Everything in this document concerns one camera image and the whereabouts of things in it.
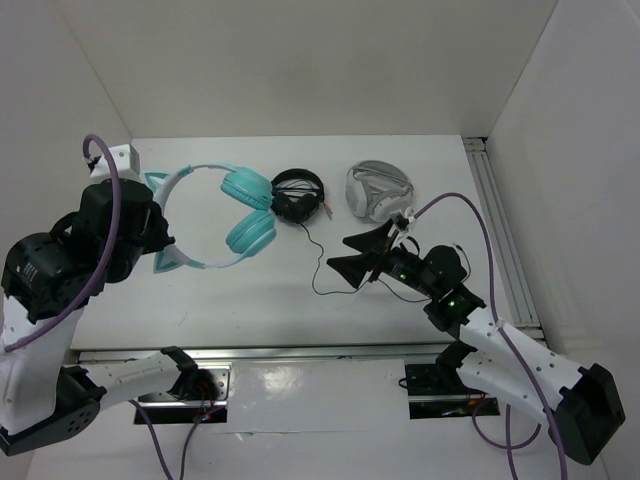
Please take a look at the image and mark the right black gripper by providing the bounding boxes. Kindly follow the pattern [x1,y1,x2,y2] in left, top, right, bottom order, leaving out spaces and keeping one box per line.
[326,218,438,297]

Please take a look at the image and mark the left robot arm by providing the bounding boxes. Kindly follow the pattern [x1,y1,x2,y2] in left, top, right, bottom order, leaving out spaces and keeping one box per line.
[1,180,216,456]

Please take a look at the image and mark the purple cable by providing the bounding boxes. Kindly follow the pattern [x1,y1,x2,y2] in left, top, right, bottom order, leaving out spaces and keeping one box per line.
[0,133,224,480]
[409,192,566,480]

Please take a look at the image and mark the teal cat ear headphones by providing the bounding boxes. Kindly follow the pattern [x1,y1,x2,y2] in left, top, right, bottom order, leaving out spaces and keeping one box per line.
[142,161,279,278]

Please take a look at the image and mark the aluminium rail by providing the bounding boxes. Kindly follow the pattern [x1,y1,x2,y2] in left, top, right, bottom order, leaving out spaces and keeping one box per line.
[74,339,456,364]
[462,137,541,330]

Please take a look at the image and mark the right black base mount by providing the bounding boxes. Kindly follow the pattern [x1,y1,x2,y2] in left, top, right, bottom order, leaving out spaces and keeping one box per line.
[398,363,500,420]

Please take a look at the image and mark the white grey headphones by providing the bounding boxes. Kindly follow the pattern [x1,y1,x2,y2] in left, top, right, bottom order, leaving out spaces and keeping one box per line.
[345,160,414,223]

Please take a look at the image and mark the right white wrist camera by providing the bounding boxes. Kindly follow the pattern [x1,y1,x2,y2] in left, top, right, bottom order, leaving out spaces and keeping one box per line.
[389,206,415,248]

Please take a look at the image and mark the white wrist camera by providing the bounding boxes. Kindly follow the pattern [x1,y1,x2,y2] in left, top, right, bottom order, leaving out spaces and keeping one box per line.
[389,206,415,248]
[89,144,141,184]

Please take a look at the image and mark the front aluminium rail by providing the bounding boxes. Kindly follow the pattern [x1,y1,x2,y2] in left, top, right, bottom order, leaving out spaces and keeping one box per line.
[74,339,456,364]

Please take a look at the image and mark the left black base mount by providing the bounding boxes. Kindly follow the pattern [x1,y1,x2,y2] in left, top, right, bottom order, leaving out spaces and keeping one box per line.
[136,363,231,425]

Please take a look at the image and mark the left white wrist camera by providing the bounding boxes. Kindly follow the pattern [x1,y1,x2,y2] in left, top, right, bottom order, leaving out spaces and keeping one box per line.
[89,144,141,184]

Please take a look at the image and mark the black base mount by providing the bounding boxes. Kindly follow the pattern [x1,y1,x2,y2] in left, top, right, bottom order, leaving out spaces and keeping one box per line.
[398,363,500,420]
[136,363,231,425]

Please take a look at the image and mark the right side aluminium rail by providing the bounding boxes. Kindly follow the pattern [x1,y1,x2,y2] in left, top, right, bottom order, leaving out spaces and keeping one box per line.
[462,137,541,330]

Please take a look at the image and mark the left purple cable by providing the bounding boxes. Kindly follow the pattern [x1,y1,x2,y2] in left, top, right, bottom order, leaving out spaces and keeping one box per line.
[0,133,224,480]

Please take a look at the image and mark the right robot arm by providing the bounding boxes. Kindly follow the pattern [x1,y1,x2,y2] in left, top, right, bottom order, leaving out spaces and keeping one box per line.
[327,221,626,465]

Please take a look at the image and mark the thin black headphone cable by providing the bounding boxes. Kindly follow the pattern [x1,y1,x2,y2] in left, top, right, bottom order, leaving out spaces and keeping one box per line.
[299,222,471,304]

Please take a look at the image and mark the black headphones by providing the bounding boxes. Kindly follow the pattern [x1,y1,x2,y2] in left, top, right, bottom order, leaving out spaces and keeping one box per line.
[271,168,333,224]

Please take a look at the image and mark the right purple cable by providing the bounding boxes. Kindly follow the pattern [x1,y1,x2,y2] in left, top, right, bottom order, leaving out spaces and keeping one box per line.
[409,192,566,480]

